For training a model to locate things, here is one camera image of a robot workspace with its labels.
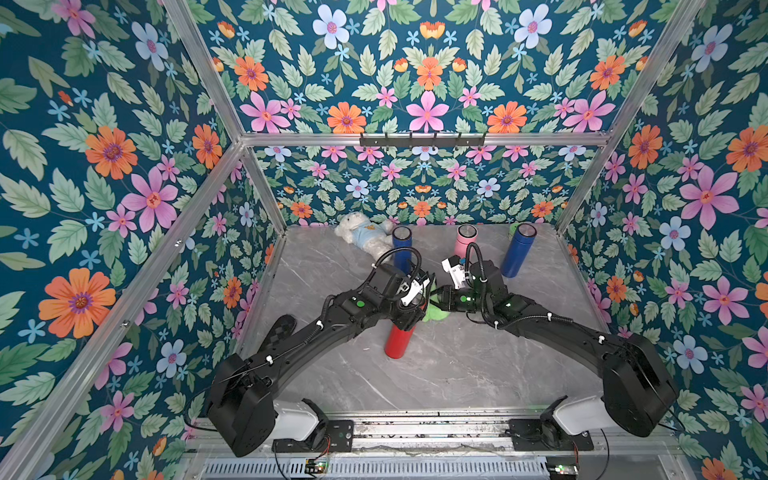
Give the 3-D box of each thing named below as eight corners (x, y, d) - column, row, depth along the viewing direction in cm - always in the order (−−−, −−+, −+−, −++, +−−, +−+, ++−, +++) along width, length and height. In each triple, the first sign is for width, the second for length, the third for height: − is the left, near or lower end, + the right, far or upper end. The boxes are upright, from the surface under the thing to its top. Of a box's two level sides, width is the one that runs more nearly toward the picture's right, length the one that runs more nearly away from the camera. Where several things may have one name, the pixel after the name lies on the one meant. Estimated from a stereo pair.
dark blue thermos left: (394, 279, 106) (392, 238, 89) (395, 267, 110) (392, 225, 93) (411, 279, 106) (412, 238, 89) (411, 266, 110) (411, 225, 93)
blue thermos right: (503, 278, 106) (520, 238, 90) (499, 263, 110) (515, 223, 94) (520, 278, 106) (540, 238, 90) (515, 263, 110) (534, 223, 94)
